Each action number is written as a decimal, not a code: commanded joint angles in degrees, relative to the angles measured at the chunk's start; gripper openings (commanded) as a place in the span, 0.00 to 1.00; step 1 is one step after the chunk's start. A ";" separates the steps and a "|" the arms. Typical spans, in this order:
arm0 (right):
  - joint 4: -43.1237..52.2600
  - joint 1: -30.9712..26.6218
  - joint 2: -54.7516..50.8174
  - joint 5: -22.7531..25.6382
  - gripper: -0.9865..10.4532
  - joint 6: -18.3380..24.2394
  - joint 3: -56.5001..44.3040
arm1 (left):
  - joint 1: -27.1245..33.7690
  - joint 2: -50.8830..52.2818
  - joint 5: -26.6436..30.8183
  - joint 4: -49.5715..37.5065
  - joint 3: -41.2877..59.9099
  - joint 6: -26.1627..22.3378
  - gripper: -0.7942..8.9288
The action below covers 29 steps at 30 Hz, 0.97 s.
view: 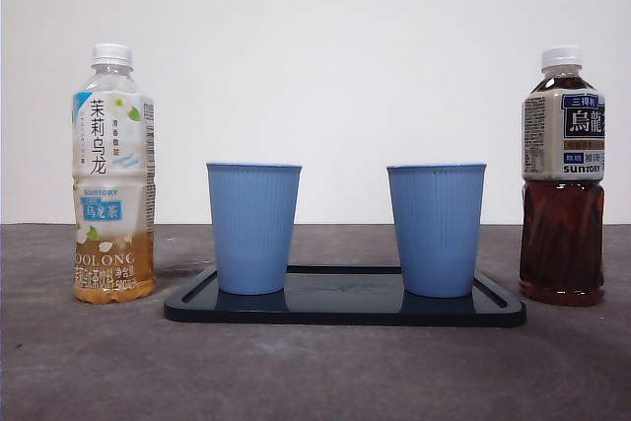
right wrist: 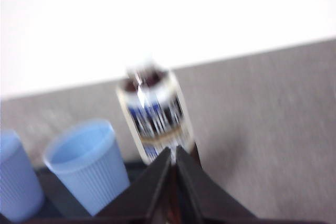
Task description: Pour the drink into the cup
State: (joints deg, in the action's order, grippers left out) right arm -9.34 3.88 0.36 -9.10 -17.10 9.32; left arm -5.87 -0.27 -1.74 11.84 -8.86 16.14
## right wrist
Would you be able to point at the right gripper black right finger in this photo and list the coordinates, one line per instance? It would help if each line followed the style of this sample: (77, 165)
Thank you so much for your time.
(199, 195)

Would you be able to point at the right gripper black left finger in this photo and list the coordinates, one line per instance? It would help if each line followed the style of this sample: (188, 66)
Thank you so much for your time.
(147, 197)

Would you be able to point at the dark oolong tea bottle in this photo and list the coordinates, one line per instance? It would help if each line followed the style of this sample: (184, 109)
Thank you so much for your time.
(157, 113)

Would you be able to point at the blue ribbed plastic cup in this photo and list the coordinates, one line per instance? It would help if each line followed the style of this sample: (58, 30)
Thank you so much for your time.
(89, 171)
(15, 176)

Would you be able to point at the dark teal rectangular tray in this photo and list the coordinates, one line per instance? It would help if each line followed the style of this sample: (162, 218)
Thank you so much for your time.
(134, 167)

